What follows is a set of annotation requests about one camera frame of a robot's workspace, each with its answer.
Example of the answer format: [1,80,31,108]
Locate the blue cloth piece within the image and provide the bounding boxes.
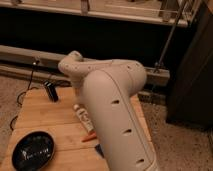
[95,144,104,158]

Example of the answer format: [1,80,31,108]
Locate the black cable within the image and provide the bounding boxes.
[9,59,56,132]

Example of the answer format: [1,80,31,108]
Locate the metal rod stand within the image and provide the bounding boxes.
[153,0,188,73]

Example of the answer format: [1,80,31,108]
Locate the black round bowl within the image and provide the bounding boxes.
[11,131,55,171]

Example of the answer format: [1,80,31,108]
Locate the black eraser block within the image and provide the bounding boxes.
[44,81,58,102]

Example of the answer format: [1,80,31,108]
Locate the wooden cutting board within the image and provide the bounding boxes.
[0,82,161,171]

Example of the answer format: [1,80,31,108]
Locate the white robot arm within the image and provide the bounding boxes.
[58,51,160,171]

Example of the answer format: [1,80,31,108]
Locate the white tube with cap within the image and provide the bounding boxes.
[73,104,94,133]

